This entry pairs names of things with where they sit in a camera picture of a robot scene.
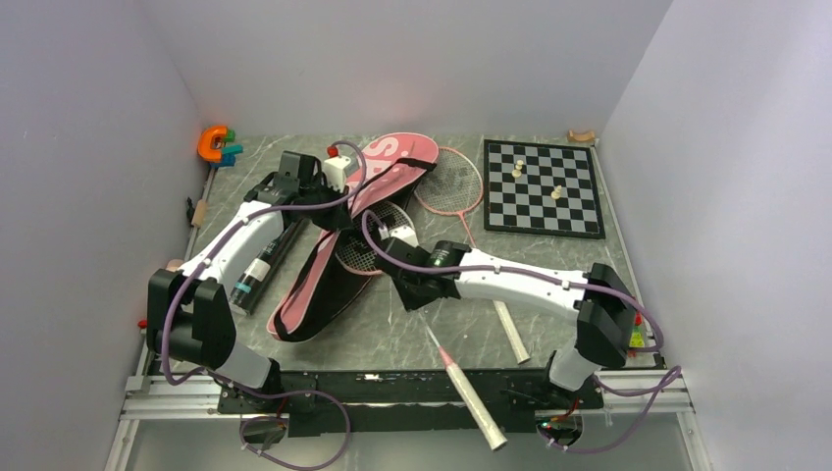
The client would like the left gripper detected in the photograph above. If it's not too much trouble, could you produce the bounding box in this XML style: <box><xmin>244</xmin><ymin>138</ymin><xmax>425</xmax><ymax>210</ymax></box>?
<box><xmin>300</xmin><ymin>179</ymin><xmax>353</xmax><ymax>233</ymax></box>

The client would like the pink racket bag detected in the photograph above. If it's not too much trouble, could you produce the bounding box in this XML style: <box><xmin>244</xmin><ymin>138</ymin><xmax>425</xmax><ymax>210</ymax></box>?
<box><xmin>267</xmin><ymin>132</ymin><xmax>440</xmax><ymax>342</ymax></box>

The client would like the black shuttlecock tube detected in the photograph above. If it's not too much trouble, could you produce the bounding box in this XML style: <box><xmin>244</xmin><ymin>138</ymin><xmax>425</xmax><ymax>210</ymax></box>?
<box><xmin>229</xmin><ymin>221</ymin><xmax>308</xmax><ymax>316</ymax></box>

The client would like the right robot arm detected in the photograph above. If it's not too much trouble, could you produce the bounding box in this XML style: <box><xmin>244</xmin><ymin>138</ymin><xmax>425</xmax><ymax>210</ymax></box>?
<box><xmin>375</xmin><ymin>237</ymin><xmax>637</xmax><ymax>407</ymax></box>

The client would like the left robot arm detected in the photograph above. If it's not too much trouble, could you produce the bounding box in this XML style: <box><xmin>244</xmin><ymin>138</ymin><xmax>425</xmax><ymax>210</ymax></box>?
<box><xmin>146</xmin><ymin>142</ymin><xmax>368</xmax><ymax>412</ymax></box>

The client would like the teal blue toy block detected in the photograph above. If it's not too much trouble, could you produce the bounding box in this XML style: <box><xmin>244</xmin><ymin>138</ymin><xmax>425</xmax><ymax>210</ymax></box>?
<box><xmin>218</xmin><ymin>128</ymin><xmax>243</xmax><ymax>168</ymax></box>

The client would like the orange C-shaped toy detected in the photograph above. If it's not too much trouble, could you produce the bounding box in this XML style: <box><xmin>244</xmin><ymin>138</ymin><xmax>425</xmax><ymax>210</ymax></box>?
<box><xmin>197</xmin><ymin>125</ymin><xmax>230</xmax><ymax>163</ymax></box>

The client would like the black white chessboard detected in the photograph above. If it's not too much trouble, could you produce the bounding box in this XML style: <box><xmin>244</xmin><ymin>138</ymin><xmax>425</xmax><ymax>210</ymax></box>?
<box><xmin>482</xmin><ymin>139</ymin><xmax>605</xmax><ymax>239</ymax></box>

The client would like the white chess piece pair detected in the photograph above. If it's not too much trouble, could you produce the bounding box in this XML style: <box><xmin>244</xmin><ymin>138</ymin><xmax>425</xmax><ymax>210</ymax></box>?
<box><xmin>511</xmin><ymin>160</ymin><xmax>525</xmax><ymax>179</ymax></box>

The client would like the small wooden arch block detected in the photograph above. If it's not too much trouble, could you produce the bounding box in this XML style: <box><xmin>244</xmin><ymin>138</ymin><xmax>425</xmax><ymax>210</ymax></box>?
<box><xmin>566</xmin><ymin>130</ymin><xmax>597</xmax><ymax>145</ymax></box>

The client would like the colourful toy brick stack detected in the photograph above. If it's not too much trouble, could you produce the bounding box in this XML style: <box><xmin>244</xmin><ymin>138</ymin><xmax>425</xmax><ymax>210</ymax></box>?
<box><xmin>628</xmin><ymin>312</ymin><xmax>647</xmax><ymax>357</ymax></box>

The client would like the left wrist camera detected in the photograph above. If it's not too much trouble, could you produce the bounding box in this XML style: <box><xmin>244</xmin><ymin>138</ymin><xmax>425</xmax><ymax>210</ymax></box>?
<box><xmin>322</xmin><ymin>145</ymin><xmax>356</xmax><ymax>192</ymax></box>

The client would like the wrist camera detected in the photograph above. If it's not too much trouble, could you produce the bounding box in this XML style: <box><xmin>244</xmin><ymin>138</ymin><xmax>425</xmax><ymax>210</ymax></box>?
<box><xmin>389</xmin><ymin>225</ymin><xmax>419</xmax><ymax>247</ymax></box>
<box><xmin>322</xmin><ymin>145</ymin><xmax>356</xmax><ymax>192</ymax></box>

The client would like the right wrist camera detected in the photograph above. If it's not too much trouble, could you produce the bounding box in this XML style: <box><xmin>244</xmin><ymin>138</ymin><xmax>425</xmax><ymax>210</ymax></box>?
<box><xmin>389</xmin><ymin>225</ymin><xmax>419</xmax><ymax>247</ymax></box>

